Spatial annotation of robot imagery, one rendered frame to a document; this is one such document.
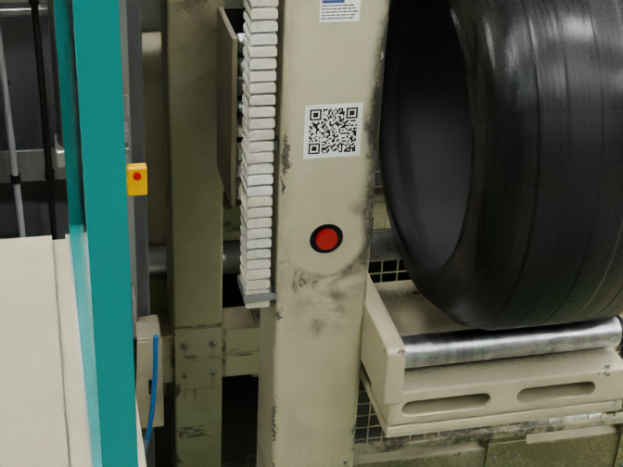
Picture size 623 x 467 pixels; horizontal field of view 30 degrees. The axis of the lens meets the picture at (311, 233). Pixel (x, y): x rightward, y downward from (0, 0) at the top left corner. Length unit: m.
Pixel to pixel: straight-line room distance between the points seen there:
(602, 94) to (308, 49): 0.35
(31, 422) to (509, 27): 0.75
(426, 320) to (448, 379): 0.24
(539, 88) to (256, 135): 0.36
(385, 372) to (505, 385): 0.19
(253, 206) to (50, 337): 0.57
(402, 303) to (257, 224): 0.44
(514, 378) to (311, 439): 0.32
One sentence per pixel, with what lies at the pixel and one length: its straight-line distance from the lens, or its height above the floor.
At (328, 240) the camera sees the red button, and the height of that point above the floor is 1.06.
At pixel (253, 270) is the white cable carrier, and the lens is 1.57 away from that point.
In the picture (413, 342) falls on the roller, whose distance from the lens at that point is 1.61.
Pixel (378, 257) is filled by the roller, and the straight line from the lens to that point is 1.84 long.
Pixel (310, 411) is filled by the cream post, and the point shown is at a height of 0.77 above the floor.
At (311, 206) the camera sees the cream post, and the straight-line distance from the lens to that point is 1.53.
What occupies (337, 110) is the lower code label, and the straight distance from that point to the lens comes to 1.47.
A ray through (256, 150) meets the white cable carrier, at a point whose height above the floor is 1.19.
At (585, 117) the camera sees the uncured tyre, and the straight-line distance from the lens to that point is 1.38.
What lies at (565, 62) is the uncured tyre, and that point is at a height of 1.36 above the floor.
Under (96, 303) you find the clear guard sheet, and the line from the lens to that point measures 0.55.
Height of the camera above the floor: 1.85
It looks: 30 degrees down
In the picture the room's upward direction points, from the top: 3 degrees clockwise
